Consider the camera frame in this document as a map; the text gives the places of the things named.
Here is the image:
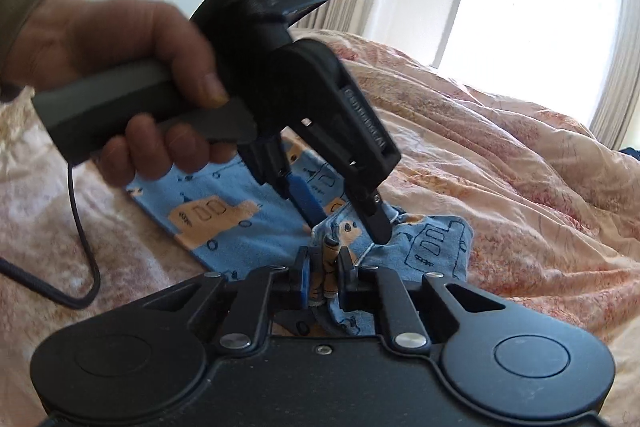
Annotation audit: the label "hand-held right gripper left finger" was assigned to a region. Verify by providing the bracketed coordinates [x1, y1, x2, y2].
[131, 248, 311, 351]

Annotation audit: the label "white framed window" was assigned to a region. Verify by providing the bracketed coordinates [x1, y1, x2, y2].
[432, 0, 621, 132]

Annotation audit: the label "black cable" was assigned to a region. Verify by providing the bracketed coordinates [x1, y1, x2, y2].
[0, 159, 101, 309]

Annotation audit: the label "floral peach duvet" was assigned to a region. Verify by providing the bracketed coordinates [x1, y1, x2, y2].
[0, 27, 640, 427]

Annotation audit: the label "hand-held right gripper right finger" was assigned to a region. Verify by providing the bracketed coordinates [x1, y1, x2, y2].
[336, 247, 511, 353]

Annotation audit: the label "blue printed pants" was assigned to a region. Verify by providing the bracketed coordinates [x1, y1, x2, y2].
[125, 139, 475, 338]

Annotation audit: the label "person's left hand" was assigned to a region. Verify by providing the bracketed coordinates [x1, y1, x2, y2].
[14, 0, 237, 188]

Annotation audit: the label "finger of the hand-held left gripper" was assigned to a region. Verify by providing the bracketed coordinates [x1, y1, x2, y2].
[239, 141, 321, 228]
[344, 184, 392, 244]

